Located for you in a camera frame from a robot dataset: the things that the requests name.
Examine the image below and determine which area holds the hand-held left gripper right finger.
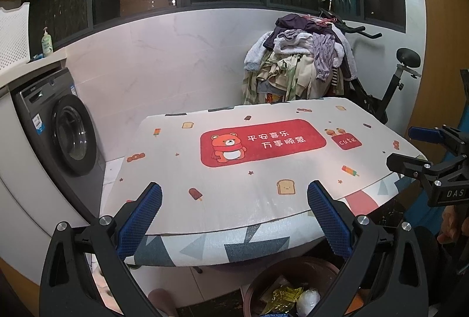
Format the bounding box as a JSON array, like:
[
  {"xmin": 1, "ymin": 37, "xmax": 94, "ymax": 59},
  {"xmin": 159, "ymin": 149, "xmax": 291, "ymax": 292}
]
[{"xmin": 306, "ymin": 180, "xmax": 431, "ymax": 317}]

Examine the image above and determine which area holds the black exercise bike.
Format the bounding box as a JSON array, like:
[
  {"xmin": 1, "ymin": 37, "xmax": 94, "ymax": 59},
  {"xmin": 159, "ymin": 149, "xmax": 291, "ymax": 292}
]
[{"xmin": 319, "ymin": 7, "xmax": 422, "ymax": 125}]

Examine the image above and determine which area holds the pile of clothes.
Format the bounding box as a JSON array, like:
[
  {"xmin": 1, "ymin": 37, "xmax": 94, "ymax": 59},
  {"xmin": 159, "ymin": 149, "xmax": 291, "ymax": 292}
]
[{"xmin": 242, "ymin": 13, "xmax": 358, "ymax": 105}]

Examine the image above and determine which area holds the white perforated laundry basket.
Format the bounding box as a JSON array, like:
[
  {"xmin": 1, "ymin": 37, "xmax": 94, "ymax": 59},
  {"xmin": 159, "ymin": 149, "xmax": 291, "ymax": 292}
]
[{"xmin": 0, "ymin": 2, "xmax": 30, "ymax": 73}]

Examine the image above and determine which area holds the person's right hand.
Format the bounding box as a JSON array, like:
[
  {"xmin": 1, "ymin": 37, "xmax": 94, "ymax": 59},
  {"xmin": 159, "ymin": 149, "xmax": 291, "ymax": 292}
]
[{"xmin": 438, "ymin": 205, "xmax": 469, "ymax": 241}]

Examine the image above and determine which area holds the soap pump bottle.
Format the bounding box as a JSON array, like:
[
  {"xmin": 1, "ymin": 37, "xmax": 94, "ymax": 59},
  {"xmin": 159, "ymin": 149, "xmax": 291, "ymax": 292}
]
[{"xmin": 41, "ymin": 27, "xmax": 55, "ymax": 59}]

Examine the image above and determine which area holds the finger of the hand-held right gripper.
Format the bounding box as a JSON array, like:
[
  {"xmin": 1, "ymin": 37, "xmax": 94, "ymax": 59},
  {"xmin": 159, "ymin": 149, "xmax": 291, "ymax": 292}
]
[
  {"xmin": 408, "ymin": 125, "xmax": 469, "ymax": 156},
  {"xmin": 386, "ymin": 152, "xmax": 464, "ymax": 189}
]

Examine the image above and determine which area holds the gold foil wrapper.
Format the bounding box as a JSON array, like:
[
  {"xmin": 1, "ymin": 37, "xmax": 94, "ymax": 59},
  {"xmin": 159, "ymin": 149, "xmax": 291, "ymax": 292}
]
[{"xmin": 262, "ymin": 286, "xmax": 305, "ymax": 314}]

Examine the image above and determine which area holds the grey washing machine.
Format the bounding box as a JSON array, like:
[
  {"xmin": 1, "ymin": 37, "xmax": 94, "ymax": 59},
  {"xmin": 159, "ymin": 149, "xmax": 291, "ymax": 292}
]
[{"xmin": 11, "ymin": 67, "xmax": 107, "ymax": 189}]

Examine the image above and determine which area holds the brown round trash bin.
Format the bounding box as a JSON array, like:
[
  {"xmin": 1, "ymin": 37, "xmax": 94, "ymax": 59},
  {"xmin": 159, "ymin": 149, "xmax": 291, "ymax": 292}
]
[{"xmin": 244, "ymin": 256, "xmax": 341, "ymax": 317}]

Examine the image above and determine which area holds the white cotton bag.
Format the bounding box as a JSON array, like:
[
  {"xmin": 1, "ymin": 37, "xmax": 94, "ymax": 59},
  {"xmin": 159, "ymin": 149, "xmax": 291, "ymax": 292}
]
[{"xmin": 296, "ymin": 288, "xmax": 321, "ymax": 316}]

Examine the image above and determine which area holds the person's right forearm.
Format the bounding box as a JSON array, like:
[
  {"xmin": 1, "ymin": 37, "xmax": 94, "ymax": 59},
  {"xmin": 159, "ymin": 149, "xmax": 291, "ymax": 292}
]
[{"xmin": 434, "ymin": 233, "xmax": 469, "ymax": 306}]

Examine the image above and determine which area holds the printed bear table mat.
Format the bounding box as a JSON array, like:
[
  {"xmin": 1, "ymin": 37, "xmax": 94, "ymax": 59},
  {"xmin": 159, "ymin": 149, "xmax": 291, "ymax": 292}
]
[{"xmin": 99, "ymin": 99, "xmax": 427, "ymax": 235}]

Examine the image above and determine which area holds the geometric patterned table cover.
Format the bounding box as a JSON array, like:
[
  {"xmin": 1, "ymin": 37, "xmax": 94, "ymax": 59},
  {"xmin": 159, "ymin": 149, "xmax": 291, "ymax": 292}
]
[{"xmin": 123, "ymin": 171, "xmax": 407, "ymax": 268}]

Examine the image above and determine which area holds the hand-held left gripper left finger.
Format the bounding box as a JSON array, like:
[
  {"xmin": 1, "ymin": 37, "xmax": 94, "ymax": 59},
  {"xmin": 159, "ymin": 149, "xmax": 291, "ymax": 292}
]
[{"xmin": 40, "ymin": 181, "xmax": 164, "ymax": 317}]

